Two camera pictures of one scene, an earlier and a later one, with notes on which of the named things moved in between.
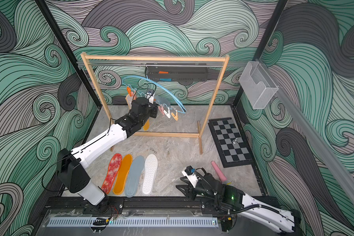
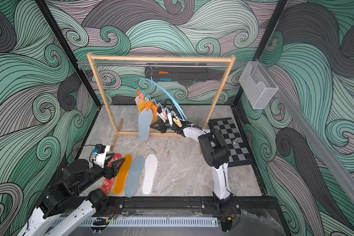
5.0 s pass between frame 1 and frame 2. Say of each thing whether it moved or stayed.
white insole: stayed
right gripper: moved
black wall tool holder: stayed
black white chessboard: stayed
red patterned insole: stayed
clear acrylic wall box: stayed
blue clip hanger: moved
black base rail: stayed
